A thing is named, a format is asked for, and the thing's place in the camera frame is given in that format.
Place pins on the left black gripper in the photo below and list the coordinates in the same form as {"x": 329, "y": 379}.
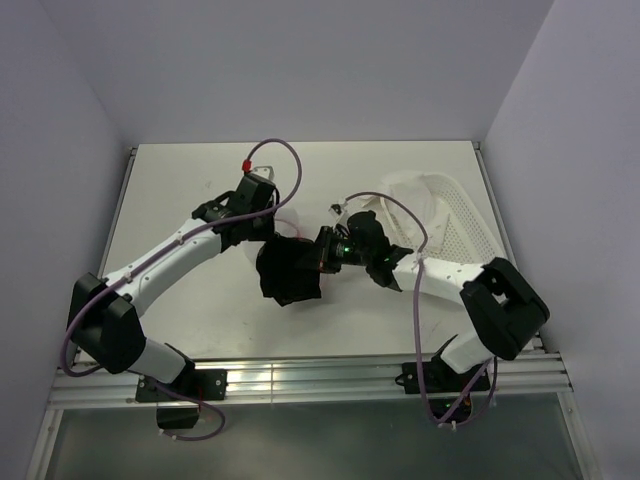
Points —
{"x": 264, "y": 233}

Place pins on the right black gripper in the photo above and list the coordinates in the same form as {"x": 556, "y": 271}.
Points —
{"x": 327, "y": 238}

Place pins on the black bra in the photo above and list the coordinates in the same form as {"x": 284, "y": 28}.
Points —
{"x": 280, "y": 276}

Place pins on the white mesh laundry bag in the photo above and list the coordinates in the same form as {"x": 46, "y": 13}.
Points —
{"x": 286, "y": 221}

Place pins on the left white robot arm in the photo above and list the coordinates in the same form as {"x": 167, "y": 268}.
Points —
{"x": 105, "y": 313}

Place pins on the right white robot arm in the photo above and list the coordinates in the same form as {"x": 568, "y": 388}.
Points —
{"x": 504, "y": 310}

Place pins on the white garment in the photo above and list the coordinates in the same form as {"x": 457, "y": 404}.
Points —
{"x": 406, "y": 207}

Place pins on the white perforated plastic basket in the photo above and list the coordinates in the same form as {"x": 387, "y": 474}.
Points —
{"x": 467, "y": 237}

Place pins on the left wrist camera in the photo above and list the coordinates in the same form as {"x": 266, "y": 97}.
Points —
{"x": 264, "y": 171}

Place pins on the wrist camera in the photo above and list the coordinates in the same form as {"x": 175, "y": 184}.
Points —
{"x": 264, "y": 171}
{"x": 339, "y": 212}

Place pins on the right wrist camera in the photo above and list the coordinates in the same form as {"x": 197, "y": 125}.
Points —
{"x": 339, "y": 212}

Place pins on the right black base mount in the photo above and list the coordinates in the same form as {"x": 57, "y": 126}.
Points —
{"x": 438, "y": 378}

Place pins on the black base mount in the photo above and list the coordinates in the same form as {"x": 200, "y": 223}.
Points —
{"x": 438, "y": 378}
{"x": 199, "y": 384}

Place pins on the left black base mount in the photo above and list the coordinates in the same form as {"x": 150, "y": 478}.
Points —
{"x": 199, "y": 384}

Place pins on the aluminium mounting rail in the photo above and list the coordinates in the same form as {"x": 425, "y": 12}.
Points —
{"x": 306, "y": 361}

